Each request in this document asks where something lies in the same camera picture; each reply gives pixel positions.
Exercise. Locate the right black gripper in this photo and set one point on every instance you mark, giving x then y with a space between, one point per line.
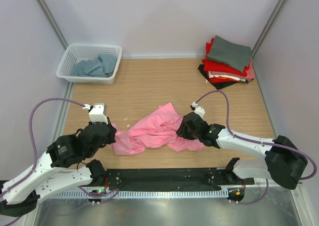
182 131

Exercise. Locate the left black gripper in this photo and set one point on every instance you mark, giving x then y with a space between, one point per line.
110 139

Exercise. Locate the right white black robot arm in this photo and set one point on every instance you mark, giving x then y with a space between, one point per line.
276 159

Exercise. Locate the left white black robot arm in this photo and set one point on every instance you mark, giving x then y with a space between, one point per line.
22 194

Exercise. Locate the white folded t shirt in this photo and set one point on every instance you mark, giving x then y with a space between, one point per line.
225 78

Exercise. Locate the red folded t shirt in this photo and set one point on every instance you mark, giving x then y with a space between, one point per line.
210 65

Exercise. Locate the blue-grey t shirt in basket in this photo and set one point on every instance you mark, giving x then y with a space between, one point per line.
102 66

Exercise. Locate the white plastic basket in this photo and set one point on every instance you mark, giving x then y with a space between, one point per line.
77 52

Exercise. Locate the light pink folded t shirt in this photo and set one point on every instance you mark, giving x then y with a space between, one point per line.
249 72

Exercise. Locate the grey folded t shirt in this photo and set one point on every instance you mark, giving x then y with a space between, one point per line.
233 55

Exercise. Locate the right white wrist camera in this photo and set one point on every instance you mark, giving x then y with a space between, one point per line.
198 109

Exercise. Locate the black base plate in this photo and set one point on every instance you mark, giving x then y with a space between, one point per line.
172 180

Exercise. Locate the white slotted cable duct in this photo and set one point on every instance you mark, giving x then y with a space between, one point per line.
123 195

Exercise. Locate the aluminium front rail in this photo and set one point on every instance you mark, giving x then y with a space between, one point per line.
165 180

